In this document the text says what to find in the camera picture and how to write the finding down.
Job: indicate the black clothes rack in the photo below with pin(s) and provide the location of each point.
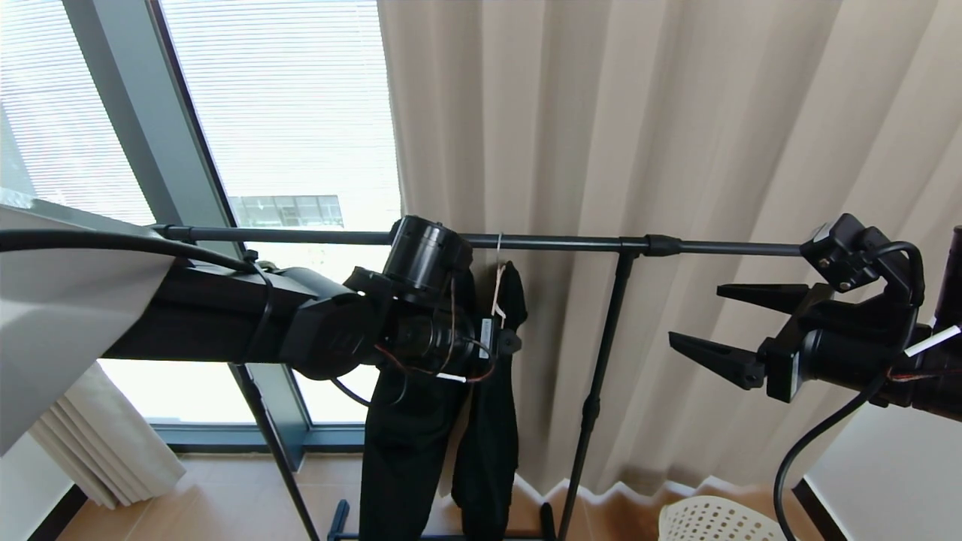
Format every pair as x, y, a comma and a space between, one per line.
564, 242

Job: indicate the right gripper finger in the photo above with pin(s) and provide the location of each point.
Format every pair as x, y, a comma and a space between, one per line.
774, 297
721, 361

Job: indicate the pink clothes hanger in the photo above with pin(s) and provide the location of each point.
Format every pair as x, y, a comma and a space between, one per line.
499, 285

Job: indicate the white laundry basket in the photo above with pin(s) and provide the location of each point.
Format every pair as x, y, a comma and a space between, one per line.
714, 522

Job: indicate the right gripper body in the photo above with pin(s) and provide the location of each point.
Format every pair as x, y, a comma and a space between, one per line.
849, 353

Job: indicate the window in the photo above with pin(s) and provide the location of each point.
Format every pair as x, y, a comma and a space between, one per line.
301, 98

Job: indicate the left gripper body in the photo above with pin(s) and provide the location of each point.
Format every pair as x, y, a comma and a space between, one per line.
443, 346

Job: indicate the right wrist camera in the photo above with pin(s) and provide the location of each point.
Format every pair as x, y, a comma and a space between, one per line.
849, 255

